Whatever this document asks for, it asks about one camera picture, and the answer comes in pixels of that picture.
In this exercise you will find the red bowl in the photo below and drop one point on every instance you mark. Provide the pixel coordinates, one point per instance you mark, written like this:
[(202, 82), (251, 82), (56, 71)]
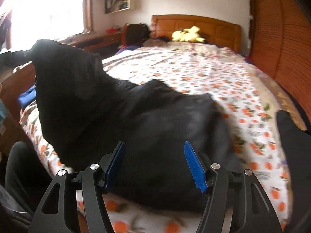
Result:
[(111, 30)]

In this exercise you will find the black jacket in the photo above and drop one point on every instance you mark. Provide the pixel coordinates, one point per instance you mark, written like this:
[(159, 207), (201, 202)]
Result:
[(154, 124)]

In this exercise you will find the orange print bed sheet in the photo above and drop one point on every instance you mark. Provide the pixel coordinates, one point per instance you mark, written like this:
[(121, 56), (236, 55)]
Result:
[(225, 90)]

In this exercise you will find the dark backpack on chair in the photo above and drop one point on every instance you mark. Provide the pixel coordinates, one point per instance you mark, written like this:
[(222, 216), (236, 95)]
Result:
[(134, 34)]

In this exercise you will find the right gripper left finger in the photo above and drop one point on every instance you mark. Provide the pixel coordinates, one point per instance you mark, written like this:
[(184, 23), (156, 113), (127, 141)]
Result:
[(57, 210)]

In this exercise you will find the window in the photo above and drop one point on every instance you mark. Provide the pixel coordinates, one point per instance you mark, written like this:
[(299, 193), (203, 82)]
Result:
[(23, 22)]

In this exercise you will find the wooden louvered wardrobe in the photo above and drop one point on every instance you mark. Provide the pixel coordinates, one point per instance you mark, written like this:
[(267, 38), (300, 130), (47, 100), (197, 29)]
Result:
[(281, 46)]

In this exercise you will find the folded blue garment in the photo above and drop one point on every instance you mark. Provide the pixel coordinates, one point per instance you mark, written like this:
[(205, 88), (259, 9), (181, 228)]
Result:
[(27, 97)]

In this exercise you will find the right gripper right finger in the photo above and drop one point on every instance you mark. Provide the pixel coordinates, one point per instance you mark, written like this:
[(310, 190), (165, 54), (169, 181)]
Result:
[(252, 209)]

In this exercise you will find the floral quilt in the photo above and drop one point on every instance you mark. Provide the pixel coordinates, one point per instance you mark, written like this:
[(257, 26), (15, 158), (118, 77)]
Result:
[(274, 98)]

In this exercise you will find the yellow plush toy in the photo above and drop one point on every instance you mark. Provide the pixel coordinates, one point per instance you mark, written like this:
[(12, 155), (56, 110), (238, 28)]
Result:
[(187, 35)]

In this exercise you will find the wooden desk cabinet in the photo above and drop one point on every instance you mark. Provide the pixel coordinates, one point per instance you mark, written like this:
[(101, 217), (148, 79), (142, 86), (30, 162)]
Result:
[(55, 70)]

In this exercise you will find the black garment at bedside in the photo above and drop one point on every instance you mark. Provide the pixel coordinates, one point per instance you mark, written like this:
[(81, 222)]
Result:
[(296, 146)]

